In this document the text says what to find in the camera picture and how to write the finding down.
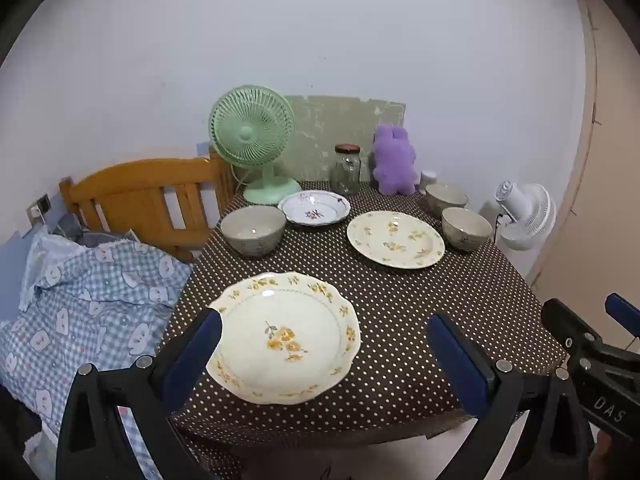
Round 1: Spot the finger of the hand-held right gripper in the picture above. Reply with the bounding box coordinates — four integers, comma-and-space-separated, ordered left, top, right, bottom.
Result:
541, 298, 603, 353
605, 293, 640, 337

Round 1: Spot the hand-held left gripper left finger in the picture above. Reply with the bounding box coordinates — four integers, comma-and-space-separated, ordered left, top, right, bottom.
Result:
56, 307, 223, 480

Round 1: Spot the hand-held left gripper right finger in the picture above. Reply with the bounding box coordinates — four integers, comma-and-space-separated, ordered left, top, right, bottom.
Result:
426, 312, 596, 480

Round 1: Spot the yellow floral cream plate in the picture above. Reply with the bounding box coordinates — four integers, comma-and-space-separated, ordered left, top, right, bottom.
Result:
205, 271, 362, 406
346, 211, 446, 271

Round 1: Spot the grey-green ceramic bowl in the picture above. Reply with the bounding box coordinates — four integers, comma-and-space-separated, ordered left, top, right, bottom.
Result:
441, 207, 493, 252
425, 182, 469, 216
220, 205, 287, 259

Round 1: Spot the red floral white plate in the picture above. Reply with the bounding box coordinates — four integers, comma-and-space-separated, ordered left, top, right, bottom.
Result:
277, 190, 351, 227

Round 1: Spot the brown polka dot tablecloth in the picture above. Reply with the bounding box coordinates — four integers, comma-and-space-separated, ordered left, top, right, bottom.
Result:
159, 180, 571, 480

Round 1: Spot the beige door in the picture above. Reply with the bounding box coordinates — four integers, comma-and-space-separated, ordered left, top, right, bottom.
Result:
525, 0, 640, 321

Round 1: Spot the white clip fan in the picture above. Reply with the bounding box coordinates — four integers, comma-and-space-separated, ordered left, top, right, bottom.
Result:
495, 180, 557, 252

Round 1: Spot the blue checked bear blanket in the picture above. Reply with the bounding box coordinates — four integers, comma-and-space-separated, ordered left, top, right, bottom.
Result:
0, 225, 193, 480

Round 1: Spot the grey checked cloth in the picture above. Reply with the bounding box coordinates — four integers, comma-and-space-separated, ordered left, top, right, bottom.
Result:
52, 212, 133, 248

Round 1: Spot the wooden bed headboard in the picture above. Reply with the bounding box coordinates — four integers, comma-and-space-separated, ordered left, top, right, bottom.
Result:
59, 147, 236, 263

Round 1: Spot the purple plush toy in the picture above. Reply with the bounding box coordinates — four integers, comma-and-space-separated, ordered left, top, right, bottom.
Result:
371, 125, 418, 196

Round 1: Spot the glass jar with dark lid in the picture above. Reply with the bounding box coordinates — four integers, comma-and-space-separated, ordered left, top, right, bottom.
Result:
331, 144, 362, 196

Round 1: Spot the green desk fan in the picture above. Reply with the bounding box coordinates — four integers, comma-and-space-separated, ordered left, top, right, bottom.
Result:
208, 86, 301, 206

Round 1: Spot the wall socket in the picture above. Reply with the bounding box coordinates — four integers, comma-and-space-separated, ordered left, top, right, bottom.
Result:
27, 194, 53, 223

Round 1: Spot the green patterned wall sheet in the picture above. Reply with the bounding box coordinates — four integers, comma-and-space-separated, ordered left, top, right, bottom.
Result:
280, 95, 407, 186

